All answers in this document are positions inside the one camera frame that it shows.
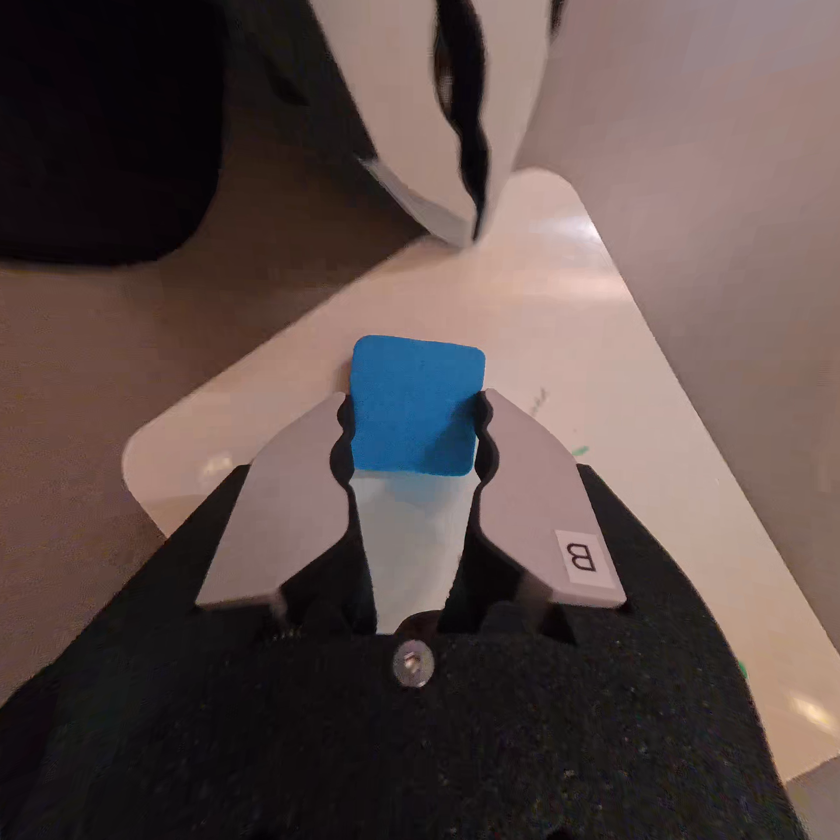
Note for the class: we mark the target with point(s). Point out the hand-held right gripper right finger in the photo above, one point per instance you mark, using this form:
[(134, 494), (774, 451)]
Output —
[(538, 499)]

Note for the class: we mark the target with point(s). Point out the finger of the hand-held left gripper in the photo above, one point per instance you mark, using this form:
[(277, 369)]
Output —
[(518, 65), (387, 98)]

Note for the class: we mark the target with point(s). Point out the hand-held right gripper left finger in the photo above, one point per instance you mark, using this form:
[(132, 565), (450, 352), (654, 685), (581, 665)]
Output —
[(289, 512)]

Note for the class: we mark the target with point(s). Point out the blue felt eraser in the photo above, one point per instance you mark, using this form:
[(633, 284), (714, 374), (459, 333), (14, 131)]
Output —
[(413, 400)]

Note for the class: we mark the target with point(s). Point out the white whiteboard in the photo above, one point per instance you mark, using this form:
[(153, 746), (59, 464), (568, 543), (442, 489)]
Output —
[(525, 315)]

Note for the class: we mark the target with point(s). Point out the dark clothing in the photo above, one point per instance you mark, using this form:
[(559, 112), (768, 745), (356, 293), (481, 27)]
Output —
[(98, 131)]

